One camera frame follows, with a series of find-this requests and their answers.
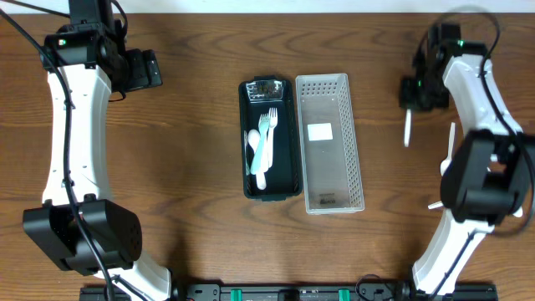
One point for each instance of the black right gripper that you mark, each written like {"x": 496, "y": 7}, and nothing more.
{"x": 410, "y": 98}

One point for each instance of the white plastic spoon bowl-down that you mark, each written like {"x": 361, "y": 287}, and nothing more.
{"x": 407, "y": 128}

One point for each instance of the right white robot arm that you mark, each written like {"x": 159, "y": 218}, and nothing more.
{"x": 486, "y": 179}

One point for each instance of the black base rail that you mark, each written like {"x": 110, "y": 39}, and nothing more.
{"x": 364, "y": 291}

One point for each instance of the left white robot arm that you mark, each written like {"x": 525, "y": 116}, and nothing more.
{"x": 78, "y": 226}

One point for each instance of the dark green plastic basket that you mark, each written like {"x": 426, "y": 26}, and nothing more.
{"x": 284, "y": 178}

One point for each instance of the pale green plastic fork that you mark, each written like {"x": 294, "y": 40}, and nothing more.
{"x": 260, "y": 159}

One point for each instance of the clear white plastic basket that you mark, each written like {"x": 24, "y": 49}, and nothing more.
{"x": 332, "y": 182}

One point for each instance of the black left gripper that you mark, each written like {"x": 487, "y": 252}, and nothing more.
{"x": 151, "y": 68}

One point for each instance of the white plastic utensil handle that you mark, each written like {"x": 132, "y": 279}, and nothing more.
{"x": 451, "y": 143}

